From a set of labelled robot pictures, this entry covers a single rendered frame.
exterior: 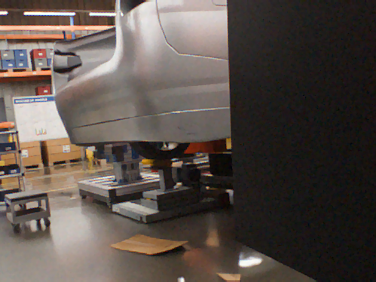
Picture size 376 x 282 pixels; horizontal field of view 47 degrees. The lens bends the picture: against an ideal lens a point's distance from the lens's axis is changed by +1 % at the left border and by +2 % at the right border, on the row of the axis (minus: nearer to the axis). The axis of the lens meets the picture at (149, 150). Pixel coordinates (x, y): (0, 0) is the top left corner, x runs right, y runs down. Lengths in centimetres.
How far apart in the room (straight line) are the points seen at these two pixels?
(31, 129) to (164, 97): 825
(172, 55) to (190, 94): 20
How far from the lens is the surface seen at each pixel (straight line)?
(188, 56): 208
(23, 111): 1016
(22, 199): 425
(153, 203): 394
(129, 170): 500
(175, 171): 443
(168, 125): 205
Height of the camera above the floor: 84
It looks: 3 degrees down
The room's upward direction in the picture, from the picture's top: 7 degrees counter-clockwise
